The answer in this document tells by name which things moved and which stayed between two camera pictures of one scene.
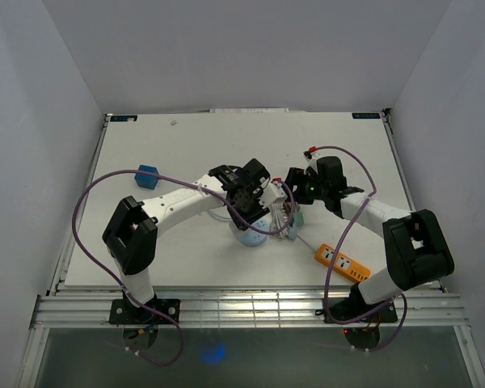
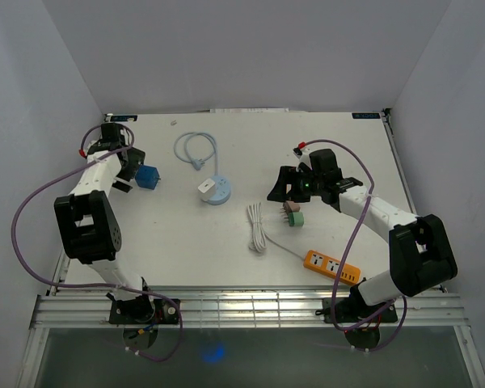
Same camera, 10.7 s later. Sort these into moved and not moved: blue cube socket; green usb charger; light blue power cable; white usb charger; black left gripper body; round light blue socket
Moved: black left gripper body; light blue power cable; round light blue socket; white usb charger
Not moved: blue cube socket; green usb charger
